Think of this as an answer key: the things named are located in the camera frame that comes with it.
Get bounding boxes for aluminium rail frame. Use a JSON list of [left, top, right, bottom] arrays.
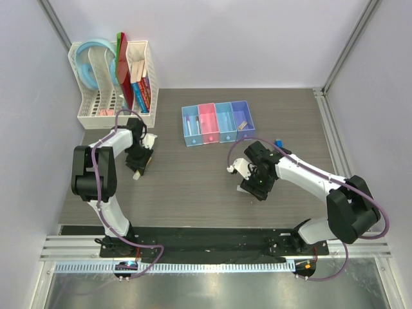
[[40, 236, 391, 277]]

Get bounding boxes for purple drawer box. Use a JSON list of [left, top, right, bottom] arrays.
[[231, 100, 256, 140]]

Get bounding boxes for pink capped white marker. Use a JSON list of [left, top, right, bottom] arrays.
[[186, 116, 192, 136]]

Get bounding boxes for brown capped white marker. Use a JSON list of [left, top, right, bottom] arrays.
[[196, 116, 201, 135]]

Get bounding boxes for stack of books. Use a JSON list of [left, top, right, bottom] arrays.
[[130, 60, 150, 114]]

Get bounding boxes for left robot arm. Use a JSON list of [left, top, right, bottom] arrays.
[[71, 117, 156, 258]]

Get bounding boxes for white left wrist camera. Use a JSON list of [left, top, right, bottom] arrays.
[[142, 133, 158, 149]]

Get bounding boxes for light blue headphones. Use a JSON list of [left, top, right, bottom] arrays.
[[75, 39, 118, 90]]

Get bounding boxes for pink eraser in rack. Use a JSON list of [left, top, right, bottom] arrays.
[[99, 109, 115, 117]]

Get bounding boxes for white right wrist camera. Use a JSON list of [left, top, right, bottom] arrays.
[[227, 158, 252, 180]]

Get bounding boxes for grey rectangular eraser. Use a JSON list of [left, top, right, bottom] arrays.
[[238, 121, 248, 131]]

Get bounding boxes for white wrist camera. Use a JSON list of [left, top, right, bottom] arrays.
[[142, 133, 158, 149], [227, 158, 252, 180]]

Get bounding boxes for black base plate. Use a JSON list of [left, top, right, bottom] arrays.
[[98, 227, 331, 258]]

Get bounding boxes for yellow highlighter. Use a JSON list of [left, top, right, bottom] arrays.
[[133, 157, 151, 180]]

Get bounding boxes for red folder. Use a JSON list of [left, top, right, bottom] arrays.
[[116, 32, 134, 109]]

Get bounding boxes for blue capped glue stick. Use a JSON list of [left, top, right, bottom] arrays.
[[236, 185, 247, 193]]

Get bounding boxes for blue pencil sharpener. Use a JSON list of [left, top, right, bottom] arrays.
[[274, 139, 283, 147]]

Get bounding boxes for pink drawer box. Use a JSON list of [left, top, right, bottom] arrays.
[[198, 103, 220, 144]]

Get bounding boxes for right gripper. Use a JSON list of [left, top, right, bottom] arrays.
[[241, 164, 276, 201]]

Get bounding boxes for white file organizer rack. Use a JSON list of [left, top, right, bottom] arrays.
[[68, 41, 159, 129]]

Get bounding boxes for light blue drawer box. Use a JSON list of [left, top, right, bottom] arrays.
[[215, 102, 238, 143], [182, 105, 203, 147]]

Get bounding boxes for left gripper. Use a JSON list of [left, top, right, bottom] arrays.
[[126, 144, 153, 175]]

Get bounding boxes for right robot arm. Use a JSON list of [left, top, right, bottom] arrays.
[[227, 141, 381, 254]]

